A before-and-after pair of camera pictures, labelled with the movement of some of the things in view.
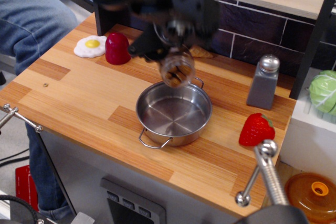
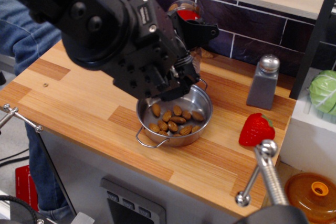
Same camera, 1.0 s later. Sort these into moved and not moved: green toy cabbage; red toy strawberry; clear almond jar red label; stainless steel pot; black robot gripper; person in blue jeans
Moved: black robot gripper; clear almond jar red label
Not moved: red toy strawberry; green toy cabbage; person in blue jeans; stainless steel pot
